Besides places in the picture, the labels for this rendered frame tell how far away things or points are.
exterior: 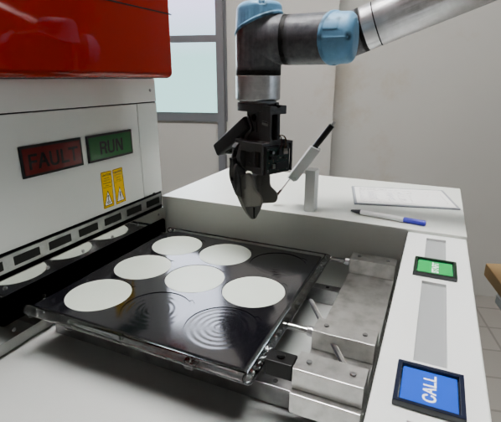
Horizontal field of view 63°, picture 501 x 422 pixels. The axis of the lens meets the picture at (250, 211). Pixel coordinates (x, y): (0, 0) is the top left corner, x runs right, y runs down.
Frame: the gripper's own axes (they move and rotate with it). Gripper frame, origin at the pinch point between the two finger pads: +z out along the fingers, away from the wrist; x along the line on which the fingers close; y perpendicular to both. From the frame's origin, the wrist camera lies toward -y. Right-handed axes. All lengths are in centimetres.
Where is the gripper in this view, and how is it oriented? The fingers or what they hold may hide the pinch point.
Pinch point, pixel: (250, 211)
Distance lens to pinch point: 77.5
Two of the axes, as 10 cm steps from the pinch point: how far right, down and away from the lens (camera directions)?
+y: 6.4, 2.4, -7.3
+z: 0.0, 9.5, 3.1
